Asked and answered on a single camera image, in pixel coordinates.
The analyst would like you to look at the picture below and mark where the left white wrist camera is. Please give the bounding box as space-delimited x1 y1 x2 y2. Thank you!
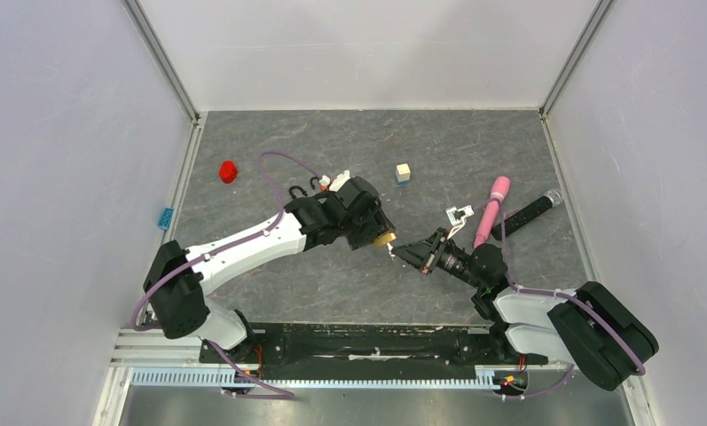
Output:
319 170 351 192

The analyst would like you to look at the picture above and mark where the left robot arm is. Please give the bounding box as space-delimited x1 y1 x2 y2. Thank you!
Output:
142 173 396 362

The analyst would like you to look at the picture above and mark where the white blue cube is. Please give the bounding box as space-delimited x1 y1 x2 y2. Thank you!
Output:
395 163 412 185

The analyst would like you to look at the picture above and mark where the black toy microphone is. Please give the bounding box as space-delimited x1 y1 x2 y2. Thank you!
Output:
491 189 563 241

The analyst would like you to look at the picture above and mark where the pink toy microphone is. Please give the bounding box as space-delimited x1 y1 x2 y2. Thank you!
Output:
473 176 511 249

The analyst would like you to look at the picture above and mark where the blue lego brick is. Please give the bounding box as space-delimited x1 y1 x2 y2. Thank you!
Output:
157 208 174 231

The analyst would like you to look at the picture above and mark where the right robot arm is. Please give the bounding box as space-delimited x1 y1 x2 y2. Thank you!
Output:
391 228 660 391

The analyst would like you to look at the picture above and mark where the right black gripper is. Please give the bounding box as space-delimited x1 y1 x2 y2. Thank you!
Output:
392 227 484 290

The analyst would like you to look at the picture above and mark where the brass padlock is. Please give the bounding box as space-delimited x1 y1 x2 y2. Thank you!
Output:
373 230 397 248

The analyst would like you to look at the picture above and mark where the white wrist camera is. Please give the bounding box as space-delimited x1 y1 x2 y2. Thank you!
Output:
445 205 475 240
319 170 351 192

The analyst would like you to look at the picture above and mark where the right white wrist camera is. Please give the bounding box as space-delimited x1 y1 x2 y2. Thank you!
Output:
445 205 475 240

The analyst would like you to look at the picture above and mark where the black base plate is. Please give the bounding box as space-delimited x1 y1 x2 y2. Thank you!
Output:
228 322 549 381

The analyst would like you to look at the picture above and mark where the red cylinder block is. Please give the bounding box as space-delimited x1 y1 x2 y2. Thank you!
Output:
218 161 239 185

